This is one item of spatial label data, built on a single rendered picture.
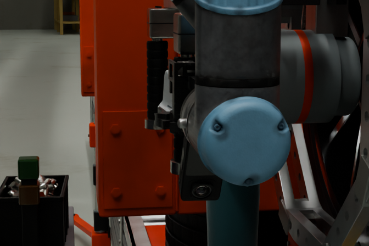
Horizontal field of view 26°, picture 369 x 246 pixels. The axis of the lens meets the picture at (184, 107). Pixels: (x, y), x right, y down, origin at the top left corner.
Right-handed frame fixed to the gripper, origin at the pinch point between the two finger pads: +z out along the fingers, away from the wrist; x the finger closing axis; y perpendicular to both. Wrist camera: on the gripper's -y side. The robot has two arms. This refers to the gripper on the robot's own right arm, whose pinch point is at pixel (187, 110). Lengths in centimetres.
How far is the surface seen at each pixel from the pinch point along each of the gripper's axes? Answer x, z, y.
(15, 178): 27, 76, -26
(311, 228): -21.3, 15.1, -20.8
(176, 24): 1.5, -0.8, 10.7
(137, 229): -1, 94, -44
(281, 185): -20.6, 29.9, -17.7
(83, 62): 9, 253, -16
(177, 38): 1.5, -1.2, 9.0
